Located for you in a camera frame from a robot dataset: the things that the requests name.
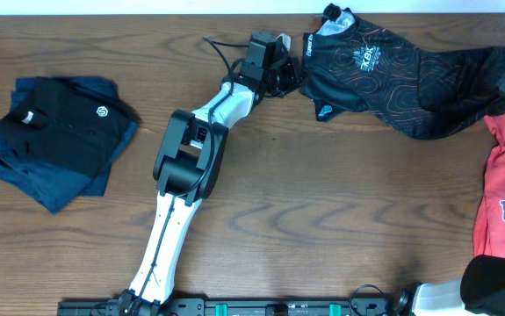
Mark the black orange-patterned jersey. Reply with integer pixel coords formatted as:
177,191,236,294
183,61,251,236
300,4,505,140

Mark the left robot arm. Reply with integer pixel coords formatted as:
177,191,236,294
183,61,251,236
118,57,302,315

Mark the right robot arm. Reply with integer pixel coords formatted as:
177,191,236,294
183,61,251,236
388,47,505,315

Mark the navy blue folded shirt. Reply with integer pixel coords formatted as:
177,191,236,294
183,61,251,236
0,76,138,215

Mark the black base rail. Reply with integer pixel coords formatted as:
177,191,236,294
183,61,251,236
56,298,393,316

